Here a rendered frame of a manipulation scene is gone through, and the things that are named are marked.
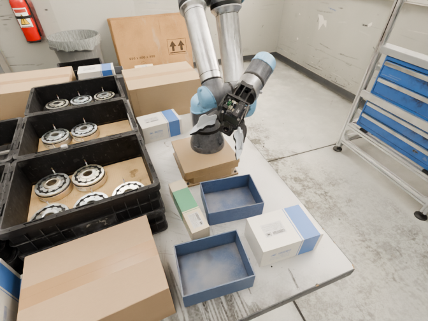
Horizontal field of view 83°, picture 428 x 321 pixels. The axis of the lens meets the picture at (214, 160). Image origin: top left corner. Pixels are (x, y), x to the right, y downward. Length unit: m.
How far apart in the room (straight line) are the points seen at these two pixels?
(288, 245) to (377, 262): 1.16
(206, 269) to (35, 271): 0.43
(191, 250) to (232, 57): 0.70
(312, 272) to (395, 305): 0.98
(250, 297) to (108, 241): 0.41
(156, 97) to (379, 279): 1.63
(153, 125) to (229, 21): 0.57
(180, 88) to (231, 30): 0.51
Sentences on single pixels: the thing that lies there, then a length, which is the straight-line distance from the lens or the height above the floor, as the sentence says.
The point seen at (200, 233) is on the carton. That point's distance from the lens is 0.81.
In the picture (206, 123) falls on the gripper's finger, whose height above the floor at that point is 1.06.
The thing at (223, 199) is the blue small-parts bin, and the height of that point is 0.70.
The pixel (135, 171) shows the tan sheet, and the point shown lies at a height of 0.83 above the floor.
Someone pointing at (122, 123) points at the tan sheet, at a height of 0.83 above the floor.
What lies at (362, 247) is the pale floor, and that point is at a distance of 1.90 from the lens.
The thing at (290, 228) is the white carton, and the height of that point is 0.79.
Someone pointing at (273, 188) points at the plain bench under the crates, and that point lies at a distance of 1.02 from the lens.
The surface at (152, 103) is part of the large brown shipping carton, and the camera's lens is 1.39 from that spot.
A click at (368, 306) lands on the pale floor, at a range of 1.71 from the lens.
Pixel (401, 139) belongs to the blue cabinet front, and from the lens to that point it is 2.18.
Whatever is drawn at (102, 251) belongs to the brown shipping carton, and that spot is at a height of 0.86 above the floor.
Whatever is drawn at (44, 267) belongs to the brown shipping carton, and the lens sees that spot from 0.75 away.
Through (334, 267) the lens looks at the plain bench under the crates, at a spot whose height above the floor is 0.70.
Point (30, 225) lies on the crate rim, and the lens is 0.75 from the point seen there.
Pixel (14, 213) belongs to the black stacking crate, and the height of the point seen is 0.89.
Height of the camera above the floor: 1.43
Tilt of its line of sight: 41 degrees down
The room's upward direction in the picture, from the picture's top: straight up
